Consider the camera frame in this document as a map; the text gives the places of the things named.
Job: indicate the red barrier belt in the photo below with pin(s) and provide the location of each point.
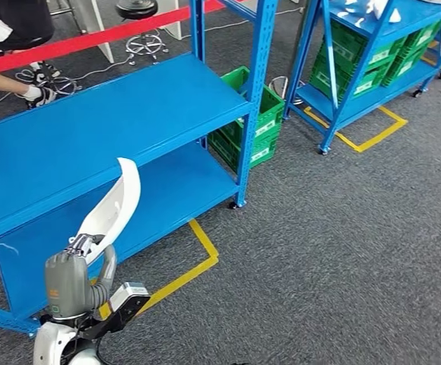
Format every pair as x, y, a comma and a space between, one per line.
91, 38

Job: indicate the yellow floor tape outline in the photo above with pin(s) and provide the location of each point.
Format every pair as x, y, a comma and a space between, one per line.
206, 242
382, 135

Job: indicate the white curved plastic part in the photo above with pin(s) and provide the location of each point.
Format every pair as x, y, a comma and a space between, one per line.
122, 201

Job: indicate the person in shorts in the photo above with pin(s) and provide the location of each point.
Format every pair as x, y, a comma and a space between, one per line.
15, 20

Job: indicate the blue metal rack with crates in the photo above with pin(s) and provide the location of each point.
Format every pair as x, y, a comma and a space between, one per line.
414, 15

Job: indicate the chrome stanchion with round base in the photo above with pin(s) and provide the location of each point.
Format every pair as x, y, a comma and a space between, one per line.
279, 85

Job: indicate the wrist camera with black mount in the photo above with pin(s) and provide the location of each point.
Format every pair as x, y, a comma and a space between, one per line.
129, 297

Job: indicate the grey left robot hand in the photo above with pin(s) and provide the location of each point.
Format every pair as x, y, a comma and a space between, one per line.
68, 287

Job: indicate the white desk panel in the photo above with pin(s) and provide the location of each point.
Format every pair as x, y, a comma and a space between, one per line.
169, 17

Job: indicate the large blue metal shelf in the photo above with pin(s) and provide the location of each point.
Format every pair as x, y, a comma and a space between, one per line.
91, 126

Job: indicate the small white plastic piece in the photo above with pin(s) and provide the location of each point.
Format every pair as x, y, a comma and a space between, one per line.
395, 16
377, 7

